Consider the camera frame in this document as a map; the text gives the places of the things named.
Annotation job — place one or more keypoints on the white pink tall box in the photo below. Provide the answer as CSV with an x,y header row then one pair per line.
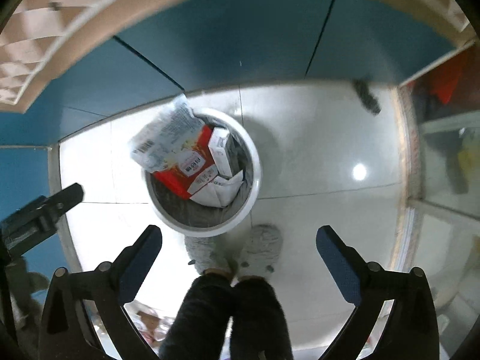
x,y
222,151

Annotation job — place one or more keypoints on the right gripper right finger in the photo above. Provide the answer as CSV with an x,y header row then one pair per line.
x,y
411,331

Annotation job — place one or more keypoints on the checkered white pink tablecloth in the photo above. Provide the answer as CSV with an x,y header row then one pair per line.
x,y
41,39

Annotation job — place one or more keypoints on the person's dark trouser legs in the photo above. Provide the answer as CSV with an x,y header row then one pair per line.
x,y
259,329

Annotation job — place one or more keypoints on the white round trash bin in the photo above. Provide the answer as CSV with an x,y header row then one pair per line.
x,y
191,219

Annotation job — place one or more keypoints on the blue kitchen cabinet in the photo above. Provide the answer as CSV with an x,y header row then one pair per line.
x,y
291,61

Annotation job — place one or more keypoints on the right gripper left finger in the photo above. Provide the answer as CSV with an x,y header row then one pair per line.
x,y
66,329

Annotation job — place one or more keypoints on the large red snack bag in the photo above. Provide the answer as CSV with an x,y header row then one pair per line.
x,y
173,147

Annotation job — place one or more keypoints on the left grey fuzzy slipper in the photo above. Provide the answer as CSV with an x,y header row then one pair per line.
x,y
207,255

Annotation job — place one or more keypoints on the right grey fuzzy slipper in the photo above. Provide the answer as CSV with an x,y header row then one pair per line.
x,y
260,253

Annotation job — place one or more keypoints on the grey fuzzy slipper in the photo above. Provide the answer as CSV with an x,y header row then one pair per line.
x,y
207,255
260,253

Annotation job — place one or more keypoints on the black scrubber on floor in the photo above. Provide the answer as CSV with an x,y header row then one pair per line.
x,y
368,100

